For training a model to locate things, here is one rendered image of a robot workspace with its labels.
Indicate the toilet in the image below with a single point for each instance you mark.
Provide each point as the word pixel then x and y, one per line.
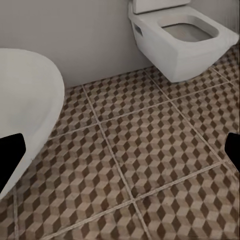
pixel 180 41

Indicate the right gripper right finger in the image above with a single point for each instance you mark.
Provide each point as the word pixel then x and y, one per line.
pixel 232 148

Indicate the bathtub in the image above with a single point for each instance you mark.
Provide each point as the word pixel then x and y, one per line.
pixel 31 99

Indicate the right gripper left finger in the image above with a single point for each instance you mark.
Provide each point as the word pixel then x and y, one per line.
pixel 12 149

